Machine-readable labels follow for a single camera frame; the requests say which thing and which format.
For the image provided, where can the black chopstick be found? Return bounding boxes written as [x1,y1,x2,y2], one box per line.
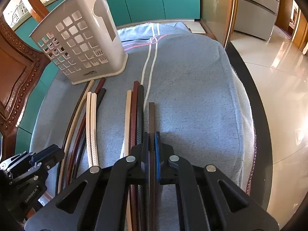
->
[70,88,107,183]

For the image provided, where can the grey perforated utensil holder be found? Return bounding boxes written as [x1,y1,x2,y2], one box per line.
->
[30,0,128,85]

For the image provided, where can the wooden glass door frame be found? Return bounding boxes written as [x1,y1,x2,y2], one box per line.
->
[200,0,239,48]

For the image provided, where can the cream textured chopstick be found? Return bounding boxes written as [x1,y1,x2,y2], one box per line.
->
[86,92,93,168]
[90,93,99,166]

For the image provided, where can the blue towel cloth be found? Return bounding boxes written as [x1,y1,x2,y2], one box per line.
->
[29,22,256,231]

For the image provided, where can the carved wooden chair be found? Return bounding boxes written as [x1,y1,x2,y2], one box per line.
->
[1,15,50,160]

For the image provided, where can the grey drawer cabinet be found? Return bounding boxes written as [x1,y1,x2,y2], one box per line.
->
[234,0,279,41]

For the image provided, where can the beige chopstick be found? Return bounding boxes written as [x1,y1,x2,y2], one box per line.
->
[57,79,96,194]

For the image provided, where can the reddish brown chopstick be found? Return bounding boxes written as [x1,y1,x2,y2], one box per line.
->
[65,77,107,187]

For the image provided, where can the maroon chopstick group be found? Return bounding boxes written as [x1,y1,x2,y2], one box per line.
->
[130,81,139,231]

